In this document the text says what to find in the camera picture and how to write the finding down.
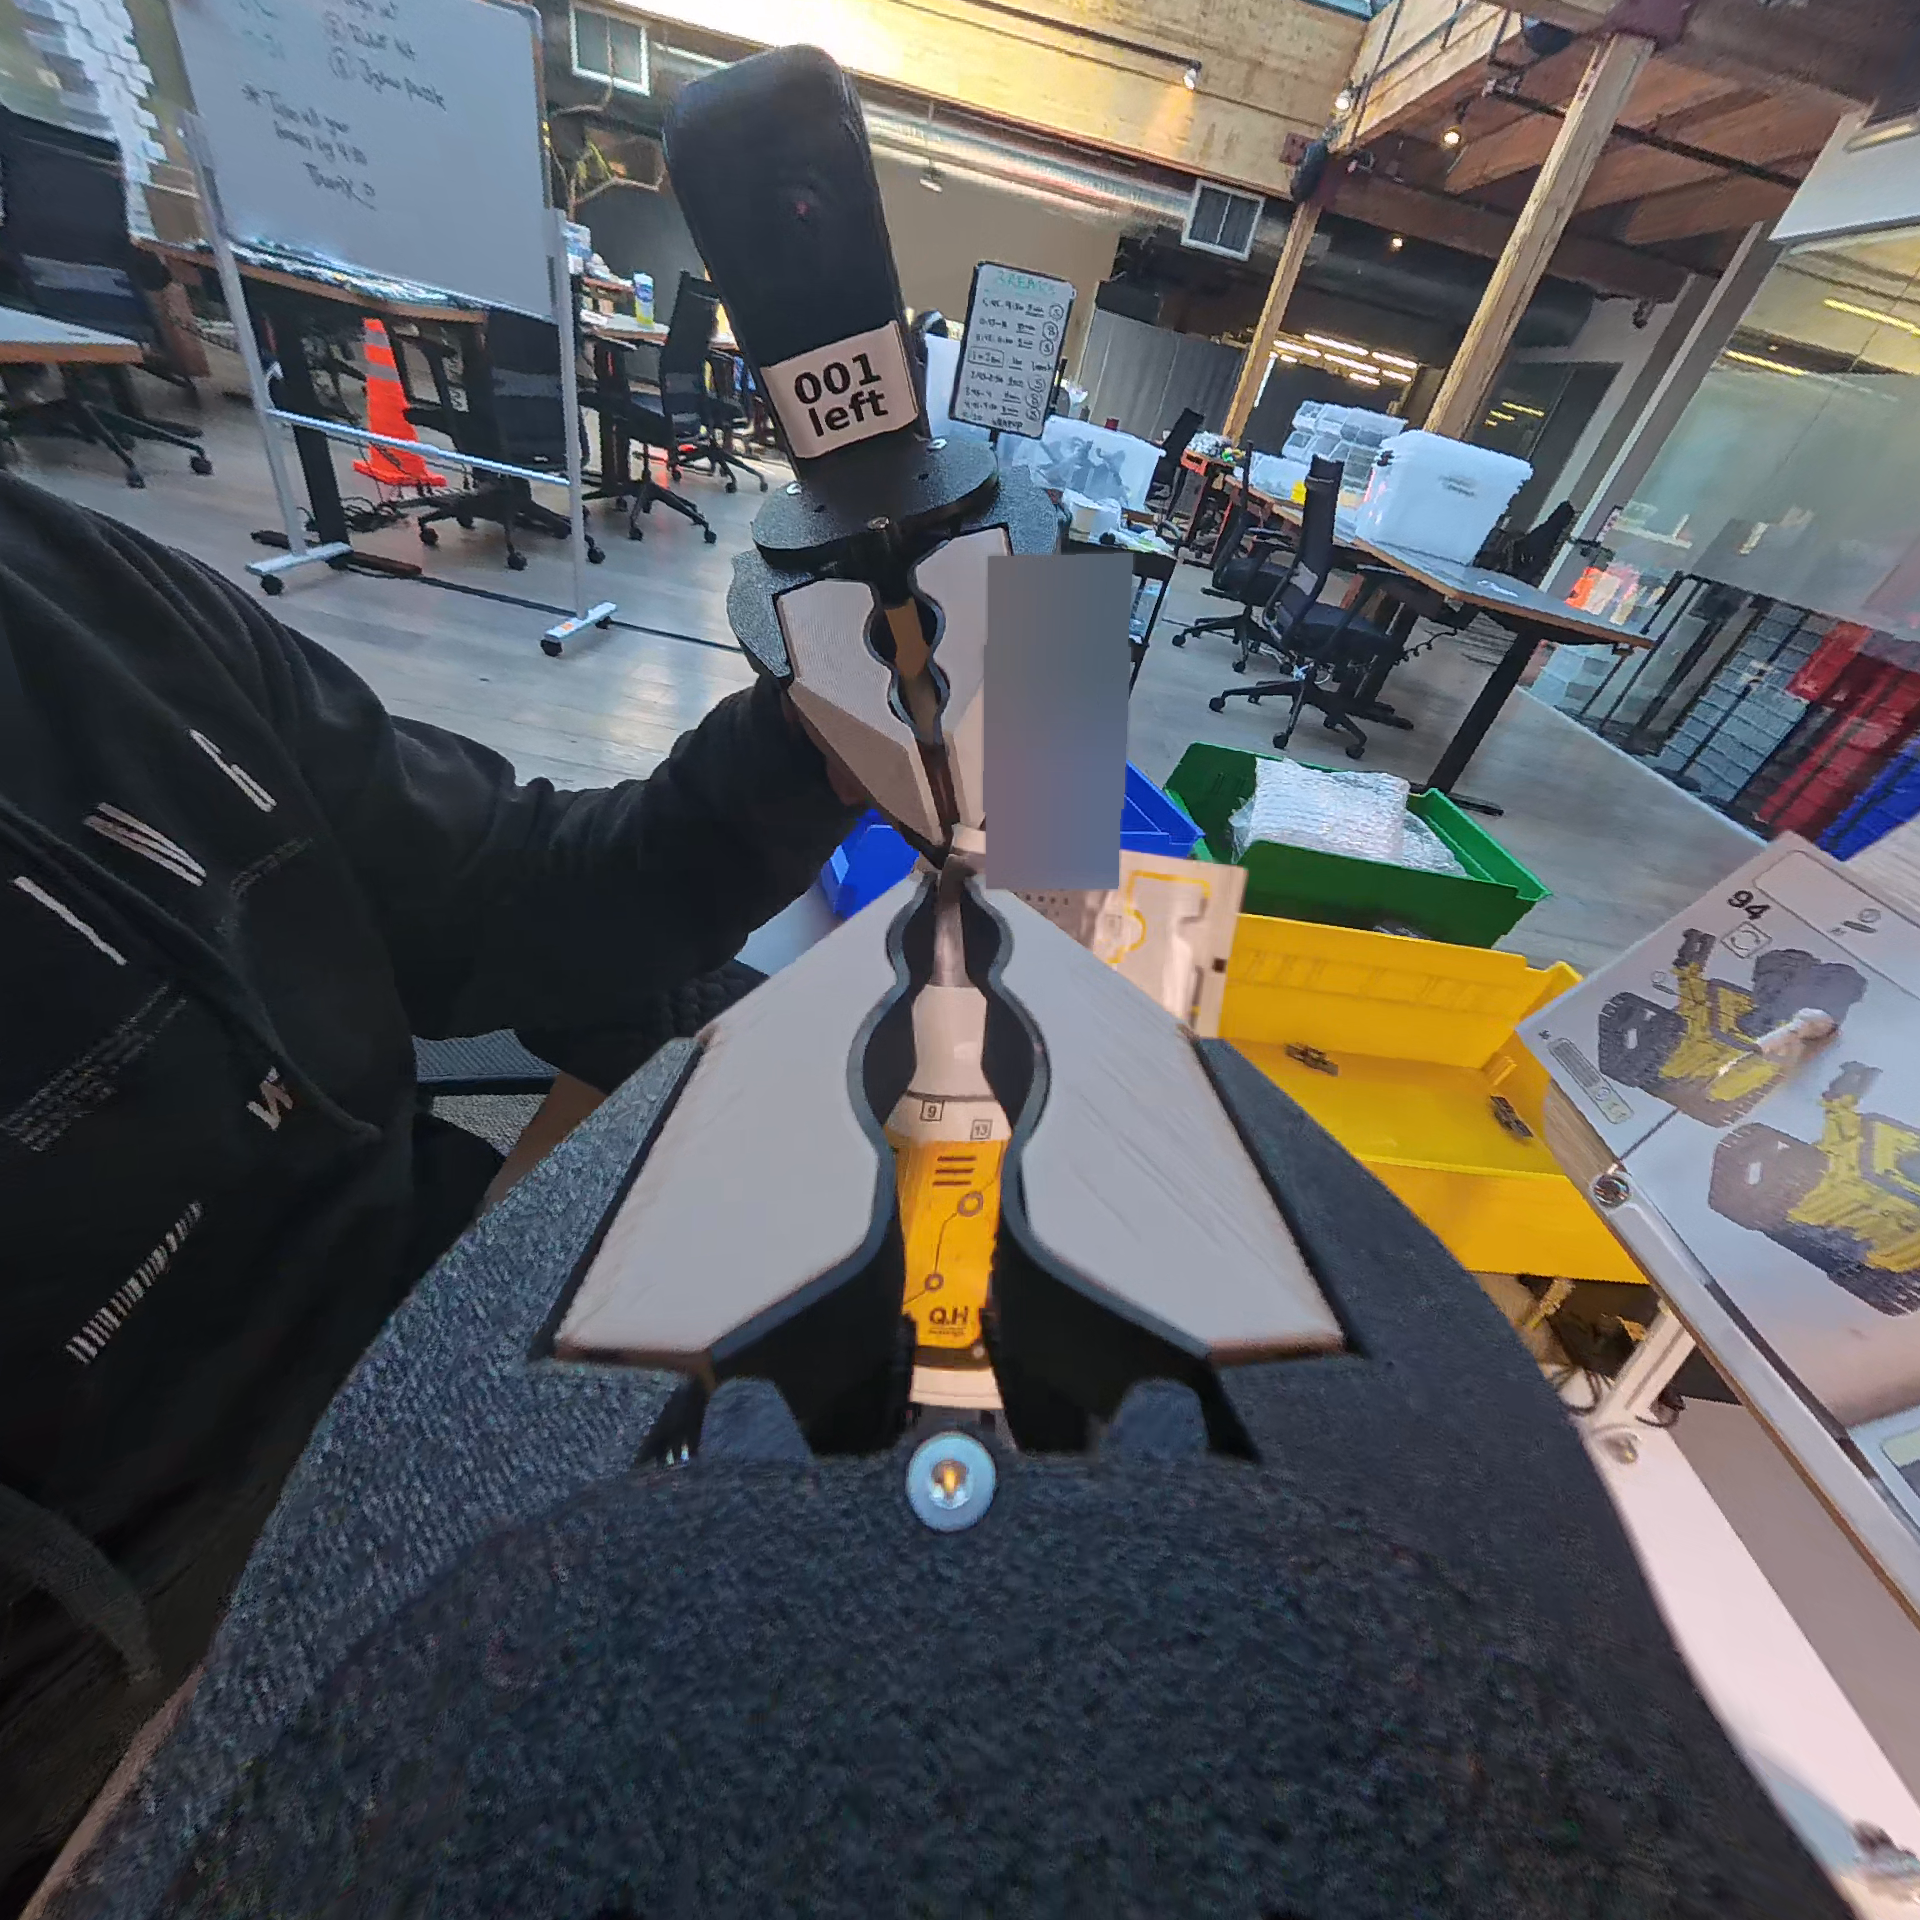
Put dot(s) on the orange traffic cone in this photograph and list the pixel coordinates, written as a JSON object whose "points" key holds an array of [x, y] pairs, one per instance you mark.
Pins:
{"points": [[393, 422]]}

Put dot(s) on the person's left forearm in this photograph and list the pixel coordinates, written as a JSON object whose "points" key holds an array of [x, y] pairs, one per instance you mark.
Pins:
{"points": [[628, 855]]}

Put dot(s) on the green plastic bin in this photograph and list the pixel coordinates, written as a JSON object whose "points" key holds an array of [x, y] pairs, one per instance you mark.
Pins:
{"points": [[1349, 902]]}

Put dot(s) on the white wall air unit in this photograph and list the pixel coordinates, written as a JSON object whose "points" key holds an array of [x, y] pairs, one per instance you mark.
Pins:
{"points": [[1224, 217]]}

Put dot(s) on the black parts drawer cabinet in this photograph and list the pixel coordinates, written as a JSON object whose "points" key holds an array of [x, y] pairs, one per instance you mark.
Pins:
{"points": [[1770, 704]]}

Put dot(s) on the instruction booklet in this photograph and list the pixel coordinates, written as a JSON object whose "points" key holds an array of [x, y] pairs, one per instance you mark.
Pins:
{"points": [[1740, 1079]]}

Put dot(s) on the black mesh office chair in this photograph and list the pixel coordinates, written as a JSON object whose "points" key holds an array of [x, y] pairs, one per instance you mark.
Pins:
{"points": [[1305, 600]]}

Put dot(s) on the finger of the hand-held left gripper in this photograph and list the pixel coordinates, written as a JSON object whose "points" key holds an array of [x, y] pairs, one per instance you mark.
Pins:
{"points": [[839, 674], [967, 660]]}

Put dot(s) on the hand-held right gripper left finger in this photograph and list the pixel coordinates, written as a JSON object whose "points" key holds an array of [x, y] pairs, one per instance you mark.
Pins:
{"points": [[733, 1201]]}

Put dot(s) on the white metal frame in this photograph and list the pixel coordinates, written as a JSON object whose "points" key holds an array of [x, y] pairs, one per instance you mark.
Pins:
{"points": [[434, 450]]}

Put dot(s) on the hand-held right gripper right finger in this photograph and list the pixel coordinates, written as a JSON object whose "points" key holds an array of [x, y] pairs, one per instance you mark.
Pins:
{"points": [[1155, 1201]]}

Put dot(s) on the blue plastic bin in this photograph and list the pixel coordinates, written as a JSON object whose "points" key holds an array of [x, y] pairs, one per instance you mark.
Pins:
{"points": [[861, 868]]}

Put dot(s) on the white sign board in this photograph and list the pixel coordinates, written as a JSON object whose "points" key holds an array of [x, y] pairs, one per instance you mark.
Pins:
{"points": [[1013, 352]]}

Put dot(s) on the yellow plastic bin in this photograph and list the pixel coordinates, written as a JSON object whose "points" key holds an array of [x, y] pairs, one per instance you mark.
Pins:
{"points": [[1410, 1140]]}

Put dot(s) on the bubble wrap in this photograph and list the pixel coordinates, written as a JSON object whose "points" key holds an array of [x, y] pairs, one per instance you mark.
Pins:
{"points": [[1335, 818]]}

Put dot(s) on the white book stand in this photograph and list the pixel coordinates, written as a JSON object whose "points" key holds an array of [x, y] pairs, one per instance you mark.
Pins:
{"points": [[1724, 1575]]}

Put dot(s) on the wooden table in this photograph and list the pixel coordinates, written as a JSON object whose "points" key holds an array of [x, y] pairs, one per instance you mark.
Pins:
{"points": [[1499, 592]]}

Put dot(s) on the translucent storage box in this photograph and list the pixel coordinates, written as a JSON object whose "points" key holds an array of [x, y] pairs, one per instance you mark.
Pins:
{"points": [[1440, 494]]}

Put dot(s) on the sticker sheet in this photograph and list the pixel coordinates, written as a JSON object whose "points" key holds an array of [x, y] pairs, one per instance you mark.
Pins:
{"points": [[945, 1201]]}

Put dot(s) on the whiteboard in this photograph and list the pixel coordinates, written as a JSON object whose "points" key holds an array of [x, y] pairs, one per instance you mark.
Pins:
{"points": [[376, 150]]}

